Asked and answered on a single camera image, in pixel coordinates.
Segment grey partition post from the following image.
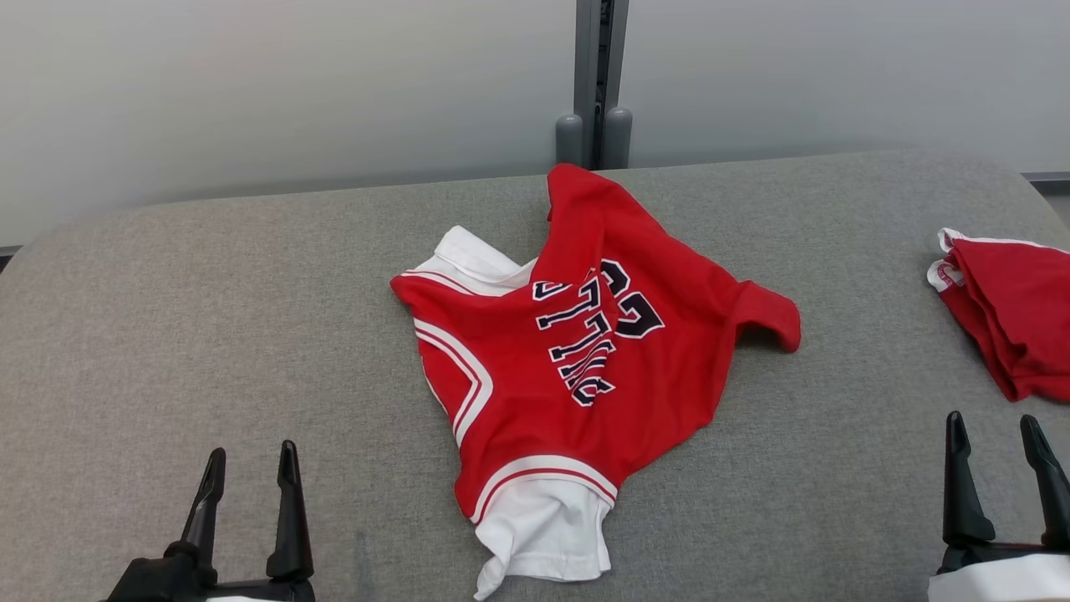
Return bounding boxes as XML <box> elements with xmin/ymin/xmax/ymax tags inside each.
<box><xmin>555</xmin><ymin>0</ymin><xmax>634</xmax><ymax>171</ymax></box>

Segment red shorts with white stripe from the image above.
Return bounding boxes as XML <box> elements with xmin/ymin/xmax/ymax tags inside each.
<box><xmin>926</xmin><ymin>227</ymin><xmax>1070</xmax><ymax>404</ymax></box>

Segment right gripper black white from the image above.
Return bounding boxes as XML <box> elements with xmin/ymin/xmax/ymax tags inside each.
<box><xmin>928</xmin><ymin>411</ymin><xmax>1070</xmax><ymax>602</ymax></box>

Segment red basketball jersey white trim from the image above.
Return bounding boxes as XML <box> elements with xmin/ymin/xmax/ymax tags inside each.
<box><xmin>390</xmin><ymin>163</ymin><xmax>802</xmax><ymax>601</ymax></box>

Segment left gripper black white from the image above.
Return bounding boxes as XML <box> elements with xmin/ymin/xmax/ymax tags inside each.
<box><xmin>180</xmin><ymin>441</ymin><xmax>316</xmax><ymax>602</ymax></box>

